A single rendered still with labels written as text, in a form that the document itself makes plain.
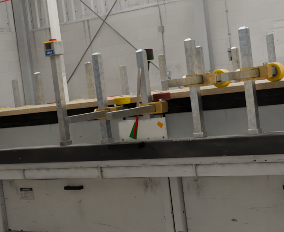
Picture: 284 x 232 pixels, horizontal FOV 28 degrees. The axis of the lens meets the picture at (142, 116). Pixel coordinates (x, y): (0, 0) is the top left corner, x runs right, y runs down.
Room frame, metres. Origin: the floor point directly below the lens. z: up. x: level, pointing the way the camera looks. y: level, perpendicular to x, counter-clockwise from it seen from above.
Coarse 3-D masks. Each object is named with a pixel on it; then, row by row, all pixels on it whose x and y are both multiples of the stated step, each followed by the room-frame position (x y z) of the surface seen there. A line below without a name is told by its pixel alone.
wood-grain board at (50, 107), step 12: (240, 84) 2.67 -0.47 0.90; (264, 84) 2.44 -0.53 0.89; (276, 84) 2.41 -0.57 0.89; (132, 96) 3.00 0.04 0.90; (180, 96) 2.67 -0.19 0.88; (12, 108) 4.14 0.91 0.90; (24, 108) 3.43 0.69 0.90; (36, 108) 3.17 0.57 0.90; (48, 108) 3.12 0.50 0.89; (72, 108) 3.03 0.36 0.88
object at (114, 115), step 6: (132, 108) 2.42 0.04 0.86; (138, 108) 2.44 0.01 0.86; (144, 108) 2.48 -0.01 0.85; (150, 108) 2.52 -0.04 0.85; (168, 108) 2.64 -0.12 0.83; (108, 114) 2.29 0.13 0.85; (114, 114) 2.29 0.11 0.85; (120, 114) 2.33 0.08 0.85; (126, 114) 2.36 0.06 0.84; (132, 114) 2.40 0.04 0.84; (138, 114) 2.43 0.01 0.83
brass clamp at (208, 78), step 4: (212, 72) 2.41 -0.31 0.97; (184, 76) 2.47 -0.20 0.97; (188, 76) 2.45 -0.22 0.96; (192, 76) 2.44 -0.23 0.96; (204, 76) 2.40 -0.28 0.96; (208, 76) 2.39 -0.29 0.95; (212, 76) 2.41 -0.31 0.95; (204, 80) 2.40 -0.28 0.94; (208, 80) 2.40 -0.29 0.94; (212, 80) 2.41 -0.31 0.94; (192, 84) 2.44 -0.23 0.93; (196, 84) 2.43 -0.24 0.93; (200, 84) 2.42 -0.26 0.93; (204, 84) 2.41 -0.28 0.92; (208, 84) 2.40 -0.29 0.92
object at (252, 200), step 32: (224, 96) 2.61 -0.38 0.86; (0, 128) 3.42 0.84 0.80; (32, 128) 3.28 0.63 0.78; (96, 128) 3.02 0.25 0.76; (192, 128) 2.71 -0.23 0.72; (224, 128) 2.62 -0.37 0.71; (0, 192) 3.49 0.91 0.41; (64, 192) 3.22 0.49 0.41; (96, 192) 3.10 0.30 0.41; (128, 192) 2.98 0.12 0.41; (160, 192) 2.87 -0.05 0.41; (192, 192) 2.77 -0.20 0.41; (224, 192) 2.67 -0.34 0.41; (256, 192) 2.59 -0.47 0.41; (0, 224) 3.48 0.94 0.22; (32, 224) 3.38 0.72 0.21; (64, 224) 3.24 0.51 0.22; (96, 224) 3.11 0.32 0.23; (128, 224) 2.99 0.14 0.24; (160, 224) 2.88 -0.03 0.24; (192, 224) 2.78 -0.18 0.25; (224, 224) 2.68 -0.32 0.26; (256, 224) 2.59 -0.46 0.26
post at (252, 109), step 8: (240, 32) 2.31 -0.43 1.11; (248, 32) 2.32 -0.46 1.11; (240, 40) 2.31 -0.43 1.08; (248, 40) 2.31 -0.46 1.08; (240, 48) 2.32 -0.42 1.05; (248, 48) 2.30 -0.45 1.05; (248, 56) 2.30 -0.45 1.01; (248, 64) 2.30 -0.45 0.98; (248, 80) 2.31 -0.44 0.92; (248, 88) 2.31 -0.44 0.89; (248, 96) 2.31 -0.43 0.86; (256, 96) 2.33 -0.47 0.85; (248, 104) 2.31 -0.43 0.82; (256, 104) 2.32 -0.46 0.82; (248, 112) 2.31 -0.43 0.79; (256, 112) 2.31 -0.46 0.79; (248, 120) 2.32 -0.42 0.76; (256, 120) 2.30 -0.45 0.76; (256, 128) 2.30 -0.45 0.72
